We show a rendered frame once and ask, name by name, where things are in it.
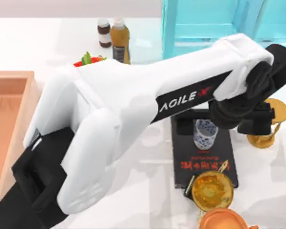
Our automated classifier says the blue and white cup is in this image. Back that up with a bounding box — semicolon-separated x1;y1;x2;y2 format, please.
193;119;219;154

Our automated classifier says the black book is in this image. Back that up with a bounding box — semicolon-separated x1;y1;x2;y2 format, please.
170;108;239;189

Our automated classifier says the light blue rack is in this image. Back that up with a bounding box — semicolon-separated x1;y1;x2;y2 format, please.
161;0;286;61

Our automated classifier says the amber bottle with dark label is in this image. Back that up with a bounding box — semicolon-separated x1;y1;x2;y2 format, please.
110;17;132;65

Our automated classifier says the small brown bottle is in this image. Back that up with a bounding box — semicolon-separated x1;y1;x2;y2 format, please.
97;18;112;48

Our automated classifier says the red plant pot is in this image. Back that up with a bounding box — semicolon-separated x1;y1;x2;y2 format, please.
73;52;108;68

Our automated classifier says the salmon shallow box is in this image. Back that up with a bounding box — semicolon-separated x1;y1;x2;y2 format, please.
0;70;42;210

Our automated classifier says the gold trophy with handles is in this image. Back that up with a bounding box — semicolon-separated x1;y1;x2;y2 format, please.
184;160;235;212

